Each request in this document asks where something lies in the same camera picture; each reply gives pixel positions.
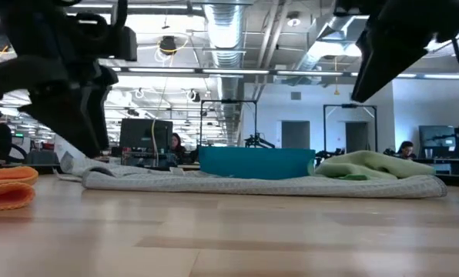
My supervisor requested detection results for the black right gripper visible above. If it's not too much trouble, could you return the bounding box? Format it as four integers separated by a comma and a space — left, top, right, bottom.
333, 0, 459, 103

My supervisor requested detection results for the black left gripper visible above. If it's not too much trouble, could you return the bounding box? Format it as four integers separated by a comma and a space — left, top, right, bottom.
0, 55, 119, 159

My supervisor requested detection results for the teal plastic bin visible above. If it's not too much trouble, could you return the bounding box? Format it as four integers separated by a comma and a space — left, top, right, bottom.
198, 145, 317, 181

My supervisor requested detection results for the black background station frame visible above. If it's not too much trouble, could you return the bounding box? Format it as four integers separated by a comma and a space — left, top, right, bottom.
199, 98, 259, 149
323, 103, 378, 153

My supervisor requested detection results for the yellow ceiling pendant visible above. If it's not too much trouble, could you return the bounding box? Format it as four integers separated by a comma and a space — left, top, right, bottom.
332, 56, 341, 96

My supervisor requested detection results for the light green microfiber towel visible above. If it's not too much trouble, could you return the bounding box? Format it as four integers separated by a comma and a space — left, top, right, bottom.
314, 149, 437, 182

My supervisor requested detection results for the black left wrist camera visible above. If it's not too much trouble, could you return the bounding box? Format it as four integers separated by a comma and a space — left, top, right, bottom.
75, 13, 139, 63

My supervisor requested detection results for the orange microfiber towel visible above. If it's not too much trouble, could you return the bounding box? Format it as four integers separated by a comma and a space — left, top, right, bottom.
0, 156, 39, 213

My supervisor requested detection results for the silver ventilation duct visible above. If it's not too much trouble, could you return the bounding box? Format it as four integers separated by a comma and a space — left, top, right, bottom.
201, 2, 250, 145

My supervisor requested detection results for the grey door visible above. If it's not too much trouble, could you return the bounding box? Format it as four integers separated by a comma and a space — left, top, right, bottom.
345, 122, 369, 153
280, 120, 311, 150

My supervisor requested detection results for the black computer monitor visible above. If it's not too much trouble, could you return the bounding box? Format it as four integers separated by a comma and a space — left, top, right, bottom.
119, 118, 174, 153
418, 124, 457, 149

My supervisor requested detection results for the white waffle-weave towel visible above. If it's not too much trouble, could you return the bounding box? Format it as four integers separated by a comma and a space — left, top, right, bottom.
54, 152, 448, 199

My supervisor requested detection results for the yellow hanging cable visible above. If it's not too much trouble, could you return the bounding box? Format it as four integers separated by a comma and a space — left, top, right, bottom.
150, 118, 160, 167

